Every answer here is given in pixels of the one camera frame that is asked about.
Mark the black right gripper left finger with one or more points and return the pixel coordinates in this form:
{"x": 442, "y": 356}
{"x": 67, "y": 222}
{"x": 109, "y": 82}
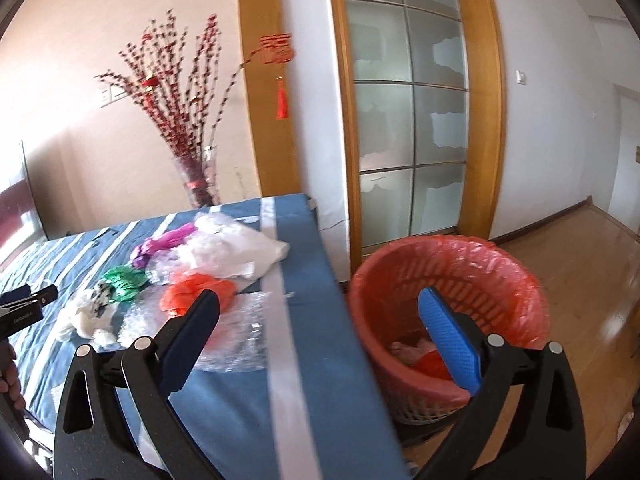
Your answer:
{"x": 92, "y": 439}

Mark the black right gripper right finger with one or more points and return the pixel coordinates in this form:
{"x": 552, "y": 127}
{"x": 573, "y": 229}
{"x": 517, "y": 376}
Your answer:
{"x": 546, "y": 438}

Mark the red plastic bag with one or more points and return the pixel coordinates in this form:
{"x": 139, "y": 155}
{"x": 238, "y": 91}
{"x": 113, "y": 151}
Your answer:
{"x": 423, "y": 358}

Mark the magenta plastic bag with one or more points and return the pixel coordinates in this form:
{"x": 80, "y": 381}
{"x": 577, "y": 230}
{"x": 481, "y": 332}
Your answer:
{"x": 142, "y": 254}

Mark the white plastic bag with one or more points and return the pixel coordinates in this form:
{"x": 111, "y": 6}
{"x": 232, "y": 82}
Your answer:
{"x": 226, "y": 248}

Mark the red laundry basket trash bin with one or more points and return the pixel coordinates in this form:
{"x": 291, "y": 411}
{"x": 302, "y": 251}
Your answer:
{"x": 445, "y": 329}

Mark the person's left hand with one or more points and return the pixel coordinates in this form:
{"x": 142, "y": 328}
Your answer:
{"x": 10, "y": 381}

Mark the white crumpled tissue wad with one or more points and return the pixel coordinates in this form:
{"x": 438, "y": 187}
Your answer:
{"x": 89, "y": 315}

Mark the green shiny crumpled wrapper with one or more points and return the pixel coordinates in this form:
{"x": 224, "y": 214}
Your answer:
{"x": 124, "y": 282}

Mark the orange-red crumpled plastic bag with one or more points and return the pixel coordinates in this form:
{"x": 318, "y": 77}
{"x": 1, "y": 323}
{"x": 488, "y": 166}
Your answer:
{"x": 181, "y": 293}

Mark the blue white striped tablecloth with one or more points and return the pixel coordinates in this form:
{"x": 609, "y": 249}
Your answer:
{"x": 275, "y": 387}

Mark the glass floor vase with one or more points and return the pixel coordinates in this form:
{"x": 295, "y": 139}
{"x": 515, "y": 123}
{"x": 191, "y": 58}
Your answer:
{"x": 199, "y": 177}

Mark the small red lantern ornament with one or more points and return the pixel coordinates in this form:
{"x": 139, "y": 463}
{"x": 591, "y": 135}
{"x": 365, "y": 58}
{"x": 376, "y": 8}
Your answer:
{"x": 150, "y": 83}

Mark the red berry branch bouquet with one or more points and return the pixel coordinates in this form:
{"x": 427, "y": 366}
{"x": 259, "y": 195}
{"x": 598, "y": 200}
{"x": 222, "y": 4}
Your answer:
{"x": 187, "y": 105}

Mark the red chinese knot ornament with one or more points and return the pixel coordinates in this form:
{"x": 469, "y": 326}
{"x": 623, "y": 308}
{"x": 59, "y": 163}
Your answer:
{"x": 277, "y": 49}

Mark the frosted glass sliding door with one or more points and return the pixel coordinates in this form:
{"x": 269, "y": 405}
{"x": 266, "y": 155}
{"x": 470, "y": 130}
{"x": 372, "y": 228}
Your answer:
{"x": 411, "y": 90}

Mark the white double wall switch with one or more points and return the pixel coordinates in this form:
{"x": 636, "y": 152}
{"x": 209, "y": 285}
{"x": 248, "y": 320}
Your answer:
{"x": 110, "y": 94}

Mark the white wall light switch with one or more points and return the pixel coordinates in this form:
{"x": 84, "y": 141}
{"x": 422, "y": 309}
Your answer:
{"x": 521, "y": 77}

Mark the wooden door frame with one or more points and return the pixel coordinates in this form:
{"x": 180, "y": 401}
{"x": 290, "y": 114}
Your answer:
{"x": 315, "y": 150}

